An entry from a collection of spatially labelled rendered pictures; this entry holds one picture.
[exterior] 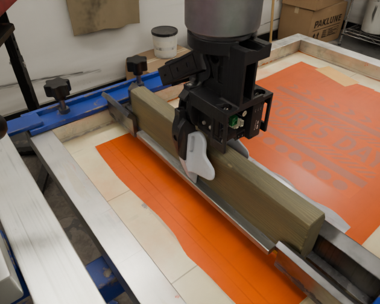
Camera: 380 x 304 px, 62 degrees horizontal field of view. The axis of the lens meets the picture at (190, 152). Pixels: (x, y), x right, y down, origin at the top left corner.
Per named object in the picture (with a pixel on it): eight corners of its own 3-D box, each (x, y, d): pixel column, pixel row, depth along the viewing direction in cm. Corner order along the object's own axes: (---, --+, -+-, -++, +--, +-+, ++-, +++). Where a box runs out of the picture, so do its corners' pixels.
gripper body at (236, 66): (221, 160, 35) (229, 55, 27) (174, 125, 40) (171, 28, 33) (267, 134, 39) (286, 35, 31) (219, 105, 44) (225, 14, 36)
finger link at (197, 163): (200, 209, 41) (212, 149, 36) (173, 183, 45) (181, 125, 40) (218, 200, 43) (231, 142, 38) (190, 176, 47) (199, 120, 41)
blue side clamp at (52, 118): (161, 96, 75) (160, 69, 71) (174, 105, 72) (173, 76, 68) (32, 145, 61) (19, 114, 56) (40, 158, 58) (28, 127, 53)
